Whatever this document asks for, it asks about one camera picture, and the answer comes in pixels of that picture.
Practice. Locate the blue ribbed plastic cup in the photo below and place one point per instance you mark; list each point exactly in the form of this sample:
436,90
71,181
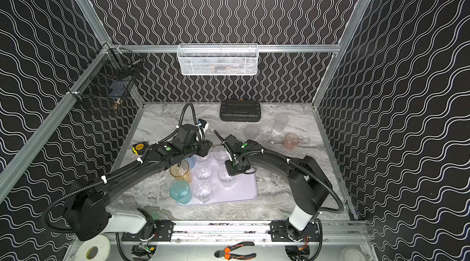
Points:
191,162

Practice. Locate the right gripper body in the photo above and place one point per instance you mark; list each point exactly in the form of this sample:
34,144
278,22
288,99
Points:
232,168

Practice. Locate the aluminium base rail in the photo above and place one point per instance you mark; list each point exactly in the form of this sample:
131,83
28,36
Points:
260,232

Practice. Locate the yellow black tape measure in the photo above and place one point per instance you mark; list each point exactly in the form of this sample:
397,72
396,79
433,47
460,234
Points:
139,148

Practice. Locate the teal plastic cup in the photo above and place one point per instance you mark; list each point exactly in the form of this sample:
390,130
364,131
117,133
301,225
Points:
180,192

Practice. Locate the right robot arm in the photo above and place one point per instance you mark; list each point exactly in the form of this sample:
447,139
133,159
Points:
312,191

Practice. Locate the yellow transparent cup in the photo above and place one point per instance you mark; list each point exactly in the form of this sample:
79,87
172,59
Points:
181,171

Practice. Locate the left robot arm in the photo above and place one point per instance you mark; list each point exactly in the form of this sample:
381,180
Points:
82,211

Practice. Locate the white round lid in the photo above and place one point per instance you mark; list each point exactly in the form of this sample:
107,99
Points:
351,254

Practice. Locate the black plastic case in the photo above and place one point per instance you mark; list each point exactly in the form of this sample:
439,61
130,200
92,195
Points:
240,111

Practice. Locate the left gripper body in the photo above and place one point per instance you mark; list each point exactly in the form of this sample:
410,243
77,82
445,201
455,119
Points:
202,147

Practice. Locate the clear plastic cup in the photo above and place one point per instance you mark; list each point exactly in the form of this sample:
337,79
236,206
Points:
203,191
204,171
265,131
225,178
221,155
203,159

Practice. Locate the white wire basket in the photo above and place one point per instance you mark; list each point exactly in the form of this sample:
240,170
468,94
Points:
218,59

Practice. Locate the lilac plastic tray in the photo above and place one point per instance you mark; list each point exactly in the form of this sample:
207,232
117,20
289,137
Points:
244,188

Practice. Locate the pink plastic cup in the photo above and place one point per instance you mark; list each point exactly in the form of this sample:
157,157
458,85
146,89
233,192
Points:
291,141

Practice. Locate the white tape roll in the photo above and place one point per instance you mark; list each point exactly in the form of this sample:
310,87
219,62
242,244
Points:
96,249

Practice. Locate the frosted plastic cup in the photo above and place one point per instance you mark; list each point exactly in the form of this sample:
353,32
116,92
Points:
251,132
281,121

